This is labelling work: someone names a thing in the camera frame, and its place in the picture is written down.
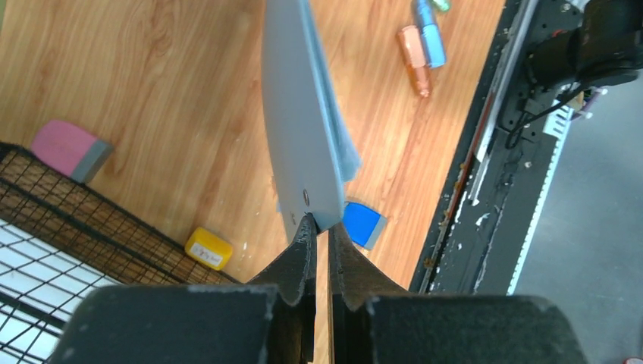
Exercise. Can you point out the pink eraser block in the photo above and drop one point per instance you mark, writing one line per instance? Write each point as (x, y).
(70, 150)

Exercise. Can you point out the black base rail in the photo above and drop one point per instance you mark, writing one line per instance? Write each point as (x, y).
(506, 157)

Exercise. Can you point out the black wire basket organizer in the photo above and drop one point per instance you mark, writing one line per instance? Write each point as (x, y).
(84, 224)

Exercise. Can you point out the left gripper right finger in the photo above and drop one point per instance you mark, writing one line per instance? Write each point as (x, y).
(374, 320)

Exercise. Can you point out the blue stamp block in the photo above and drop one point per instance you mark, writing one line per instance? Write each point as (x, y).
(364, 225)

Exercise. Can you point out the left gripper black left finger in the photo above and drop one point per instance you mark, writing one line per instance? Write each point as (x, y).
(269, 319)

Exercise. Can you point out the blue clipboard with papers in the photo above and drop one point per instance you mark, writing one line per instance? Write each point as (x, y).
(312, 153)

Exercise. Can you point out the orange highlighter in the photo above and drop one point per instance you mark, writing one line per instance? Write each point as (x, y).
(414, 58)

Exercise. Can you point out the green highlighter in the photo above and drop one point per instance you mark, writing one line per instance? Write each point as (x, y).
(442, 5)

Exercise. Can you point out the blue highlighter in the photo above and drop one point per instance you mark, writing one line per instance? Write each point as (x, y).
(430, 34)

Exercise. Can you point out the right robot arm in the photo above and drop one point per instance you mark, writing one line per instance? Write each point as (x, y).
(605, 50)

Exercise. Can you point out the yellow eraser block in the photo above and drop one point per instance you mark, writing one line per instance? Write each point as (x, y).
(208, 248)

